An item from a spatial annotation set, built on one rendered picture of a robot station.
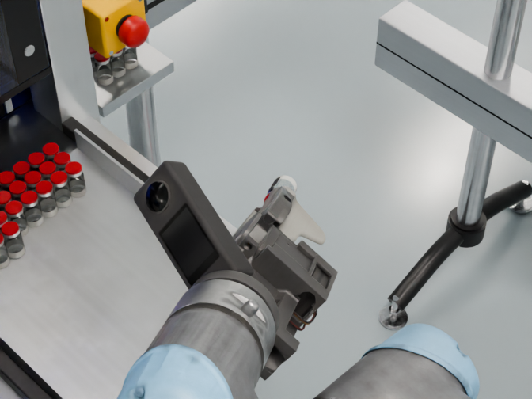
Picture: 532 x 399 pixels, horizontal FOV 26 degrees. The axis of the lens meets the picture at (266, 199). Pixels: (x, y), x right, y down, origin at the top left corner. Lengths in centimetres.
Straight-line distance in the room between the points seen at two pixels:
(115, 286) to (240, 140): 141
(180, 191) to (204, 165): 180
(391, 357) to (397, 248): 172
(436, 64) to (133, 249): 93
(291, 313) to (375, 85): 204
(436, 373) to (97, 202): 72
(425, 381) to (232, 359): 14
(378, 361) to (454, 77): 137
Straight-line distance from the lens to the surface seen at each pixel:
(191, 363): 71
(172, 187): 88
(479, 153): 224
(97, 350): 131
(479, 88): 212
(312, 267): 90
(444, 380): 81
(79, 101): 152
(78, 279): 137
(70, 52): 147
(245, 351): 75
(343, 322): 240
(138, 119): 190
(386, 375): 80
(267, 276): 88
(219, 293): 79
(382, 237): 254
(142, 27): 148
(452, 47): 216
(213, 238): 85
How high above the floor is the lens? 196
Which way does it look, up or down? 49 degrees down
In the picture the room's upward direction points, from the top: straight up
